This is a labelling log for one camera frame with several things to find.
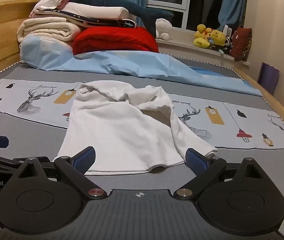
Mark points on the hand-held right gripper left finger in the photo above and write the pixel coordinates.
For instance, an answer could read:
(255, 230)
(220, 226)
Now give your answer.
(84, 158)

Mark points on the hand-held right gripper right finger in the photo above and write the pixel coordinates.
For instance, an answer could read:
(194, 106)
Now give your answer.
(195, 162)

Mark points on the white shirt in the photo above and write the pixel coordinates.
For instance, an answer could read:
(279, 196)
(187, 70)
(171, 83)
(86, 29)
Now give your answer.
(122, 130)

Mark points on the deer printed bed sheet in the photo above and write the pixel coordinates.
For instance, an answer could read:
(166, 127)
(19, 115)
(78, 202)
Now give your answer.
(254, 120)

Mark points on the light blue sheet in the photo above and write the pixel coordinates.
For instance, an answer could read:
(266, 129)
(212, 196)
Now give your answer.
(132, 62)

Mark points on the beige window sill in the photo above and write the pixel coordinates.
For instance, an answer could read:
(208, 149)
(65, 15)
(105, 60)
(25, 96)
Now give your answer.
(182, 42)

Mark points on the cream folded blanket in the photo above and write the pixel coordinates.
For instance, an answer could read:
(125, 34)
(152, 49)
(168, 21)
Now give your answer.
(44, 30)

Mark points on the black and white striped toy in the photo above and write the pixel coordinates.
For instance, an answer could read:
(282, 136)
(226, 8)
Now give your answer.
(228, 45)

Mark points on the red blanket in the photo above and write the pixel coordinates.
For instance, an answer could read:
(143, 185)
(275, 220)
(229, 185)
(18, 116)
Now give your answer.
(114, 40)

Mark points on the yellow plush toy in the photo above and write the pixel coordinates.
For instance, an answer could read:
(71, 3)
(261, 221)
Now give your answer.
(202, 36)
(217, 37)

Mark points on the dark red cushion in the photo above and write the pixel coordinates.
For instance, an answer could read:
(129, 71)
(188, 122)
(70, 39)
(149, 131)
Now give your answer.
(242, 43)

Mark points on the navy trimmed folded blanket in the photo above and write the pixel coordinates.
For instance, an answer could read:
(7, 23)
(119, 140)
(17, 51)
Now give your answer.
(94, 22)

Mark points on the white plush toy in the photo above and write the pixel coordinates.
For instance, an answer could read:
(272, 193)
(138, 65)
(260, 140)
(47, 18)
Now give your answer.
(163, 26)

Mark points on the pink and white cloth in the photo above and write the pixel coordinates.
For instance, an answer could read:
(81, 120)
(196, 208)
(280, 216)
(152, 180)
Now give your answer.
(52, 1)

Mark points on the dark teal shark plush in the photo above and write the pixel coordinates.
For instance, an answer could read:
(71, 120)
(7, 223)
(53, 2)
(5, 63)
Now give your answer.
(112, 0)

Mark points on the wooden bed frame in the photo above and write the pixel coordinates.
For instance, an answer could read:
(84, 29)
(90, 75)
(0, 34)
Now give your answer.
(4, 42)

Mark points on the white window frame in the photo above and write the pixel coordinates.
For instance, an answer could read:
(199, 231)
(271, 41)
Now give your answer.
(167, 5)

